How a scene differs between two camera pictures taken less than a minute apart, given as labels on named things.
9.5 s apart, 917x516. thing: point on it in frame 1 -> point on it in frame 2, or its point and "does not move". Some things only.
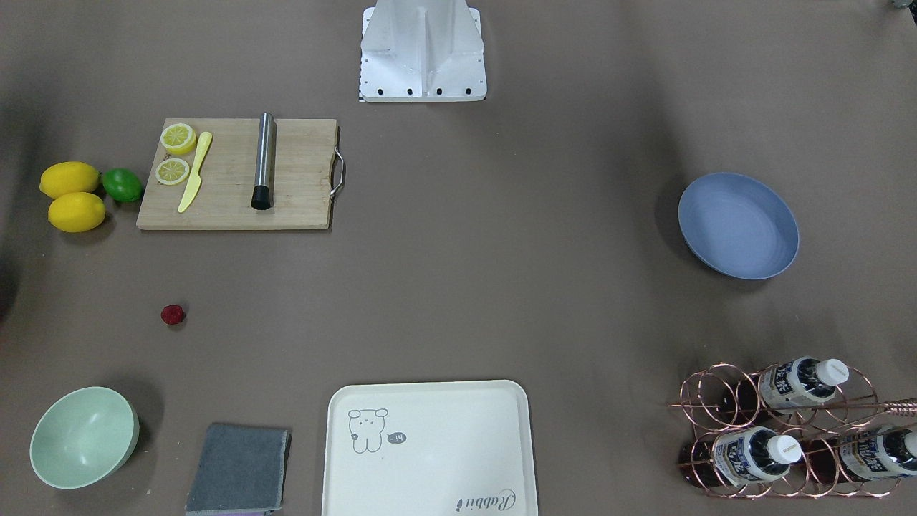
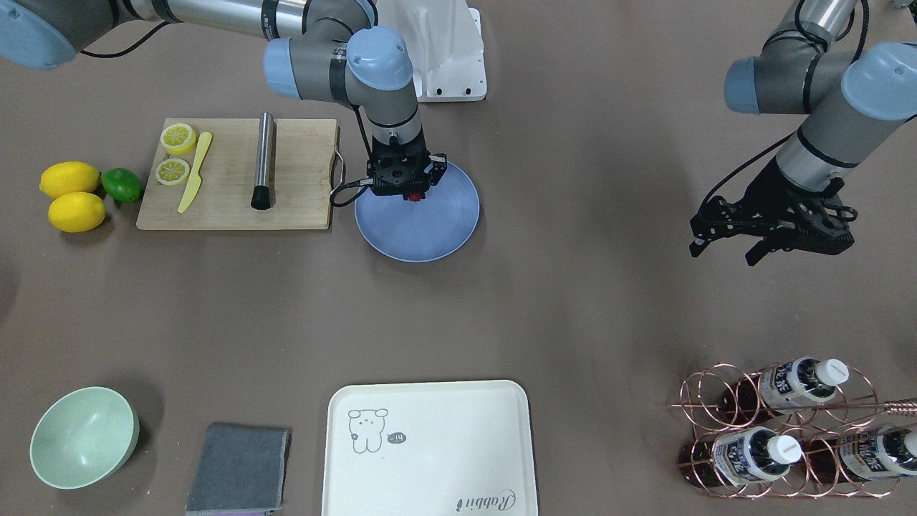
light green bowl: x=83 y=436 does not move
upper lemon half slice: x=178 y=138 does not move
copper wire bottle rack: x=807 y=426 does not move
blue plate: x=738 y=226 -> x=420 y=231
